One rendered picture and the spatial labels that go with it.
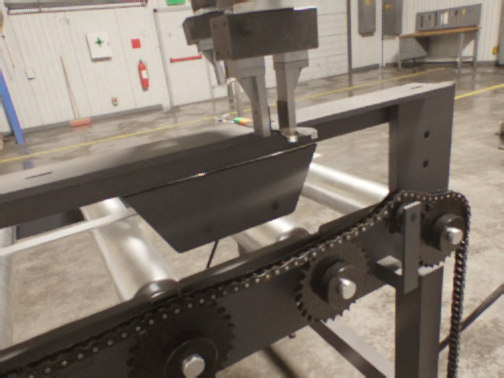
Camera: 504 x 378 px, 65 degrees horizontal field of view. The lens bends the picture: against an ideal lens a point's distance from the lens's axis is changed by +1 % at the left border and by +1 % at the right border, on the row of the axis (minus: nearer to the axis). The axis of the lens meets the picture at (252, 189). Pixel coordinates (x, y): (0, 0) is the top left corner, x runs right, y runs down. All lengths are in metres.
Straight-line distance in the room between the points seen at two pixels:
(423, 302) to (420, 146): 0.38
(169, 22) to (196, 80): 1.43
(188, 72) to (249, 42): 9.65
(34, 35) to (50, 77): 0.83
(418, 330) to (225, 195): 0.64
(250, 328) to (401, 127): 0.48
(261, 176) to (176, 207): 0.15
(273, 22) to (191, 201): 0.28
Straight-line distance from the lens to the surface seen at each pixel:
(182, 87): 10.09
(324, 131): 0.73
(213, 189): 0.63
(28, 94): 9.57
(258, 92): 0.52
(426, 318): 1.09
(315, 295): 0.74
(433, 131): 0.92
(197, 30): 0.94
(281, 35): 0.52
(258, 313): 0.75
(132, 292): 0.75
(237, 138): 0.55
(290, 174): 0.69
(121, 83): 9.76
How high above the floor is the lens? 1.29
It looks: 21 degrees down
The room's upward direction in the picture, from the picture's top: 7 degrees counter-clockwise
